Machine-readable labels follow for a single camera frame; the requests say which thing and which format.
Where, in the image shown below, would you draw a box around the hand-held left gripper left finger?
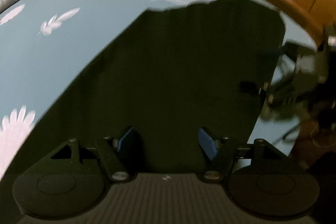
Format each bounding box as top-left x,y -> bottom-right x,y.
49,126 -> 137,183

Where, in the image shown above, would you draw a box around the black pants with white drawstring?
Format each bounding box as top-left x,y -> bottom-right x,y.
0,0 -> 286,224

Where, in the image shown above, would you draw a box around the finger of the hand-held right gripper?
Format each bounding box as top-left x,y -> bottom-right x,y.
258,41 -> 300,60
239,80 -> 279,109

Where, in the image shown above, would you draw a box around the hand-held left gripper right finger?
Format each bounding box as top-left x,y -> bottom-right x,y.
198,127 -> 286,183

